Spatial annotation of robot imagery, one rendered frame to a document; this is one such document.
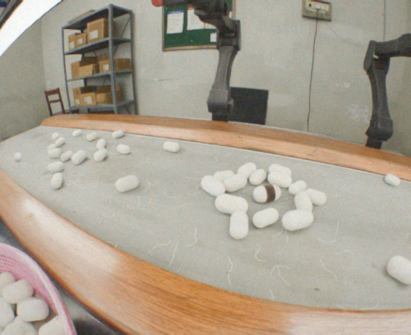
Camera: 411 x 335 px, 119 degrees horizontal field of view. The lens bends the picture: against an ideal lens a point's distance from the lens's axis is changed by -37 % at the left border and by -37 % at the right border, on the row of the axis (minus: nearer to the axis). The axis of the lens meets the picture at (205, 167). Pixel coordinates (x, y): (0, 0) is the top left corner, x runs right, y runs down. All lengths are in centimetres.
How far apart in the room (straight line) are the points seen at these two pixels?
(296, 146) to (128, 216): 33
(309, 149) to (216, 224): 27
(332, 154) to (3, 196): 58
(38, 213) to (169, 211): 16
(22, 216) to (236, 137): 39
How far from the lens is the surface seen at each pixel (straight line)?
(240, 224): 18
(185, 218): 22
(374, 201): 35
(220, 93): 66
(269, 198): 24
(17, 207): 29
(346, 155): 44
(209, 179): 24
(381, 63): 89
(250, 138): 40
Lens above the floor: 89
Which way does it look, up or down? 28 degrees down
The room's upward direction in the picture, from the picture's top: 1 degrees clockwise
